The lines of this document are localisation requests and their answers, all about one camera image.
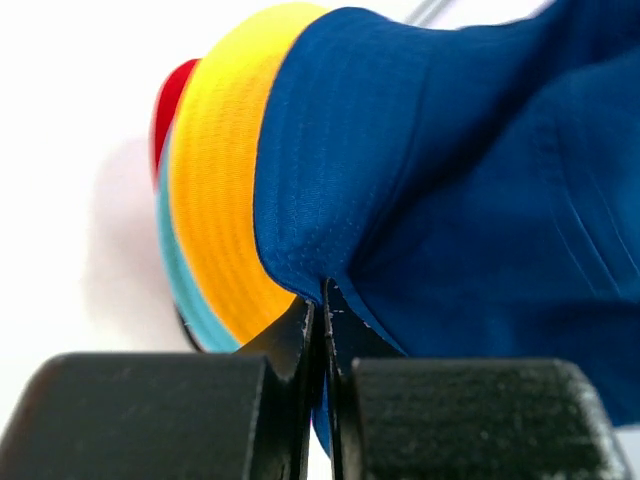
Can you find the red bucket hat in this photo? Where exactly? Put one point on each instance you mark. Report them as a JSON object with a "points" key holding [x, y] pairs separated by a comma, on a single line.
{"points": [[164, 110]]}

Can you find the black wire hat stand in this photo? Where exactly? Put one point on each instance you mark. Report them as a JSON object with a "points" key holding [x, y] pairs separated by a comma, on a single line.
{"points": [[187, 335]]}

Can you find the yellow bucket hat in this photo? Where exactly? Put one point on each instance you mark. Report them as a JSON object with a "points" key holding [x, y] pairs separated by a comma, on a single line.
{"points": [[212, 163]]}

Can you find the blue bucket hat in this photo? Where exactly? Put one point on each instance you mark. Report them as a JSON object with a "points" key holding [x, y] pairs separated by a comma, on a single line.
{"points": [[473, 192]]}

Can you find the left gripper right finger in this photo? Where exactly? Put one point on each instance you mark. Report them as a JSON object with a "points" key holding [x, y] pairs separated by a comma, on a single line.
{"points": [[394, 417]]}

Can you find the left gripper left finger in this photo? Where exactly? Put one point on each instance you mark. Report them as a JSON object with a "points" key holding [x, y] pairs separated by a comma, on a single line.
{"points": [[136, 416]]}

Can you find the teal bucket hat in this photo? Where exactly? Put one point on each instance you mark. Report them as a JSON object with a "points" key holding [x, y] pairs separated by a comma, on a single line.
{"points": [[201, 324]]}

